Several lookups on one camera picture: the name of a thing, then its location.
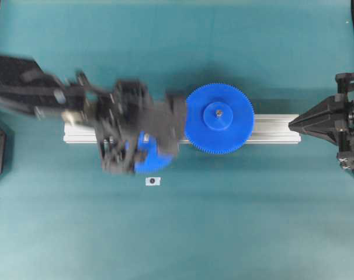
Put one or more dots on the small blue gear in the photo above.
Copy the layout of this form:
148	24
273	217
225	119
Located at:
154	161

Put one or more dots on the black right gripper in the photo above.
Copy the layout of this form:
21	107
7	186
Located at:
345	94

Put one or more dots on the aluminium extrusion rail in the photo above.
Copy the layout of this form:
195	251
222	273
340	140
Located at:
268	129

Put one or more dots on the large blue gear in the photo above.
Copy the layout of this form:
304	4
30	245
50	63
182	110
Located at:
220	118

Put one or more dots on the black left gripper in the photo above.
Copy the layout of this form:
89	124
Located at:
117	128

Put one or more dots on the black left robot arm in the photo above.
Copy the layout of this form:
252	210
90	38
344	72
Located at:
25	88

